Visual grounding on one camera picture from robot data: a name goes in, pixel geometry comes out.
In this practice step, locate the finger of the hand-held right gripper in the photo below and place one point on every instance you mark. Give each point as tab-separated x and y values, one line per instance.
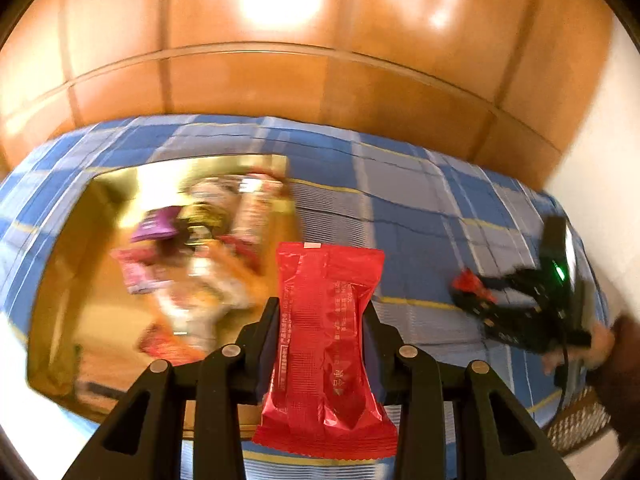
482	312
510	281

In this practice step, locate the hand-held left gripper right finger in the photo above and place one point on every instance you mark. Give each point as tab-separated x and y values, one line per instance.
375	355

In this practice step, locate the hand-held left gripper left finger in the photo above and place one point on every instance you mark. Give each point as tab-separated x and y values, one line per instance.
267	350

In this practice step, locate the red gold-print snack packet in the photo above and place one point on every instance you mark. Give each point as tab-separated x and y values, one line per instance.
467	282

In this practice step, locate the plain red snack packet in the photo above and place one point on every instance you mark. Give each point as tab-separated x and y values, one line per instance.
320	320

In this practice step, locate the white red floral snack packet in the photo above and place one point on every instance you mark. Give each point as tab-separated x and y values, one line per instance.
200	290

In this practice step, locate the small red bar packet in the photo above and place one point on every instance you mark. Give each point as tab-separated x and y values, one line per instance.
167	345

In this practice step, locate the long panda-print cracker packet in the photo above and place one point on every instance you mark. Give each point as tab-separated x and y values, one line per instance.
255	210

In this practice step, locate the brown gold-print snack packet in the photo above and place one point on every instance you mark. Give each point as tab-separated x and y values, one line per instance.
202	217

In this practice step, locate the pink snack packet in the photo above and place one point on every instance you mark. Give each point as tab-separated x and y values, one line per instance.
140	270

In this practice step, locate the purple snack packet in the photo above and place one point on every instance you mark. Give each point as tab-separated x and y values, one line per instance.
155	225

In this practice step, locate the cream orange snack packet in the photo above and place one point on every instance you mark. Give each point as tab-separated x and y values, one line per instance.
212	190

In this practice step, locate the gold tin box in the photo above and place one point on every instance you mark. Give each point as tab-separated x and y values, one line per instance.
85	280

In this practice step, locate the person's right forearm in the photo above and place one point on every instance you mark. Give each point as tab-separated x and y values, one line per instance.
620	385

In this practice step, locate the person's right hand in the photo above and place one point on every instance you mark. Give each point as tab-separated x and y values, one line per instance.
602	340

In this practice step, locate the blue plaid bedsheet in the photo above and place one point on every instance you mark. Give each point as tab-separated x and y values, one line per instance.
415	220

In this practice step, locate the woven rattan panel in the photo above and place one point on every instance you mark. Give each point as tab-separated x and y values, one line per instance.
580	422

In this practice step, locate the wooden wardrobe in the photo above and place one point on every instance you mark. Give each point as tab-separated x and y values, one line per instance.
320	85

